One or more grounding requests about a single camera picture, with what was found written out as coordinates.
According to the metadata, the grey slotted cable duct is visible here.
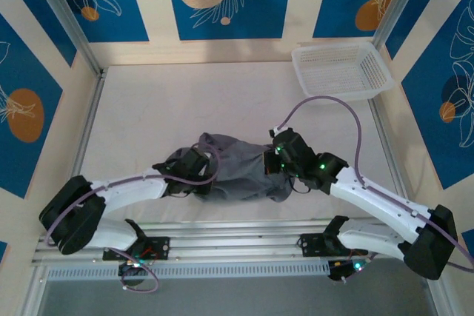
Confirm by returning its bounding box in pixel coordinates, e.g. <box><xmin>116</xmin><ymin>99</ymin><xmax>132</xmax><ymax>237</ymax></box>
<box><xmin>46</xmin><ymin>260</ymin><xmax>330</xmax><ymax>280</ymax></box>

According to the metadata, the thin black gripper wire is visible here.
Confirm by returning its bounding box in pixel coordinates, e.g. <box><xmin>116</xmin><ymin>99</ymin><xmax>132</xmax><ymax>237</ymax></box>
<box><xmin>290</xmin><ymin>178</ymin><xmax>313</xmax><ymax>195</ymax></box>

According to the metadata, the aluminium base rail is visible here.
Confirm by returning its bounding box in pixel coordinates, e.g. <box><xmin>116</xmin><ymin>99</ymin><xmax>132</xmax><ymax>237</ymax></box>
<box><xmin>31</xmin><ymin>218</ymin><xmax>441</xmax><ymax>263</ymax></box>

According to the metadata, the grey t-shirt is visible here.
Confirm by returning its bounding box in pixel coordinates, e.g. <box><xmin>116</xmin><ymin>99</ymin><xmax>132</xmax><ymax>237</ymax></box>
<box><xmin>162</xmin><ymin>131</ymin><xmax>296</xmax><ymax>204</ymax></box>

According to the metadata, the white perforated plastic basket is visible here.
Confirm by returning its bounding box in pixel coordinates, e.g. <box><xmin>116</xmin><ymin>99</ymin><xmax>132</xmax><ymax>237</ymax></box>
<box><xmin>291</xmin><ymin>42</ymin><xmax>394</xmax><ymax>102</ymax></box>

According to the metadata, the aluminium frame post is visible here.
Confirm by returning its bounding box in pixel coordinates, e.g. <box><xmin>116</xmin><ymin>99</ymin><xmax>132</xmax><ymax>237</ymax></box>
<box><xmin>372</xmin><ymin>0</ymin><xmax>427</xmax><ymax>50</ymax></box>
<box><xmin>27</xmin><ymin>0</ymin><xmax>108</xmax><ymax>78</ymax></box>

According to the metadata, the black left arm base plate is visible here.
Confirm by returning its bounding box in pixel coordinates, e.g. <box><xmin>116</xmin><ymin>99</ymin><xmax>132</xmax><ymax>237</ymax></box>
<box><xmin>102</xmin><ymin>235</ymin><xmax>171</xmax><ymax>262</ymax></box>

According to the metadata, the aluminium side rail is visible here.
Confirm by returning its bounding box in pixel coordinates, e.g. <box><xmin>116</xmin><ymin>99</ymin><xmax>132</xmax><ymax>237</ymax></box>
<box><xmin>55</xmin><ymin>71</ymin><xmax>107</xmax><ymax>198</ymax></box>
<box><xmin>370</xmin><ymin>99</ymin><xmax>419</xmax><ymax>221</ymax></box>

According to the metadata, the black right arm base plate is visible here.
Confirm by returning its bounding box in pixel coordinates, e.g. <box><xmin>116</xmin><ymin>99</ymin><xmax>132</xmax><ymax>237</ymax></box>
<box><xmin>298</xmin><ymin>232</ymin><xmax>367</xmax><ymax>258</ymax></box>

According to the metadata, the black controller board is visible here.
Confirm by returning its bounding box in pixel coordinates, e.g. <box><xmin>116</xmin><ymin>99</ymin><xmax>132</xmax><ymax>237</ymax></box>
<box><xmin>118</xmin><ymin>260</ymin><xmax>149</xmax><ymax>287</ymax></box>
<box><xmin>327</xmin><ymin>258</ymin><xmax>371</xmax><ymax>282</ymax></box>

